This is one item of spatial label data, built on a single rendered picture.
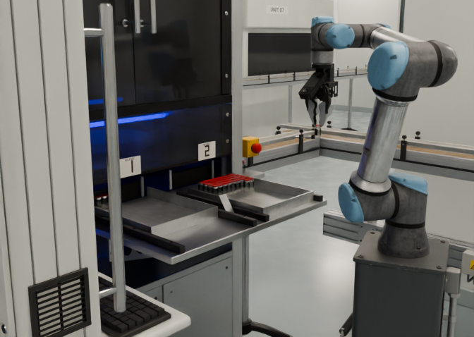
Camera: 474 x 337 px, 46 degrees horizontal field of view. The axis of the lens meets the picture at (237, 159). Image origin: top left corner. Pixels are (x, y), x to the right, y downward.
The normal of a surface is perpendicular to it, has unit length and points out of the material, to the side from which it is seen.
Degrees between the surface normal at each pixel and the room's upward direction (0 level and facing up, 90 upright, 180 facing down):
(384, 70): 82
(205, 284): 90
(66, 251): 90
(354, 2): 90
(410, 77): 111
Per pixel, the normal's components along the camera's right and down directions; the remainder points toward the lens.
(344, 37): 0.28, 0.26
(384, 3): -0.68, 0.16
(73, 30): 0.73, 0.15
